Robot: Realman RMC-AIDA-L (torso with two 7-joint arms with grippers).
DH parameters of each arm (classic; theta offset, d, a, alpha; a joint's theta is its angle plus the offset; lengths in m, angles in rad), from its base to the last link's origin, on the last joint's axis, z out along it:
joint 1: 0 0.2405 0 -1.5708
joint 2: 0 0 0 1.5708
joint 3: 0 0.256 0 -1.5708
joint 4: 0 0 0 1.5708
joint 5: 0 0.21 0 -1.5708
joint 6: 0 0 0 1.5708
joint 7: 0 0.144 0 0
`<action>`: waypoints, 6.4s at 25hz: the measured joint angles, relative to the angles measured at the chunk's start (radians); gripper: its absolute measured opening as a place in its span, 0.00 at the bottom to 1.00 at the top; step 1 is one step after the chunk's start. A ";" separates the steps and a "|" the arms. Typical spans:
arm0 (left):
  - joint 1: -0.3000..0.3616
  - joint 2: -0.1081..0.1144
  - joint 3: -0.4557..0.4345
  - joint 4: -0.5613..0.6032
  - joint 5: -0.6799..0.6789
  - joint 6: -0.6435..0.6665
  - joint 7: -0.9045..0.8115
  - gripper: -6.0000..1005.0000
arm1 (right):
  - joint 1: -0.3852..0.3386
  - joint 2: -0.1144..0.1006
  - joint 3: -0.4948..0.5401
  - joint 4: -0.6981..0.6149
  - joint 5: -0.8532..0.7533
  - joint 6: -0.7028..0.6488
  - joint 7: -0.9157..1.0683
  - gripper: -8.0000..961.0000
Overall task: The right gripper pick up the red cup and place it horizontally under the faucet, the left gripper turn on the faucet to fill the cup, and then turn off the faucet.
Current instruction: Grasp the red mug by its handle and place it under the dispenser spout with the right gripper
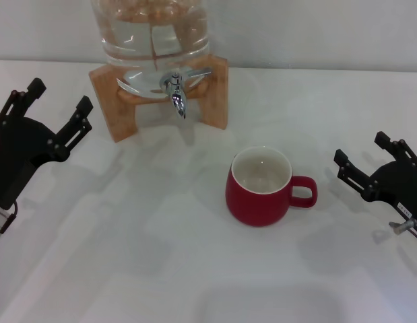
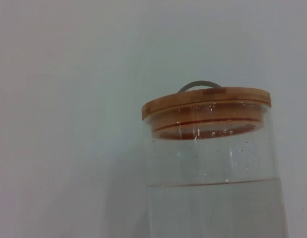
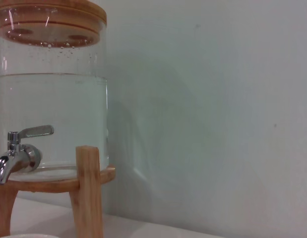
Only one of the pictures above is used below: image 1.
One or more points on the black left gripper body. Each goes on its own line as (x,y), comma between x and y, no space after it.
(16,144)

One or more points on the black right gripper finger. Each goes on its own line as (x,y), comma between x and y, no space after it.
(354,175)
(398,148)

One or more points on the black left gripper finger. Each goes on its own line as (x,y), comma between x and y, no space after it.
(31,92)
(77,122)

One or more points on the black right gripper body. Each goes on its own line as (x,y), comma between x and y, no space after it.
(403,188)

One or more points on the red ceramic cup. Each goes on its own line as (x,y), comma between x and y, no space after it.
(255,202)

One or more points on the chrome faucet spout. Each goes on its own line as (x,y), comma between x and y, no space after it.
(178,101)

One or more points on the glass water dispenser jar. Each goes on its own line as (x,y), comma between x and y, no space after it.
(154,23)

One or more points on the wooden dispenser stand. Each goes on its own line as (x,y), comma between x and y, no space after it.
(215,101)

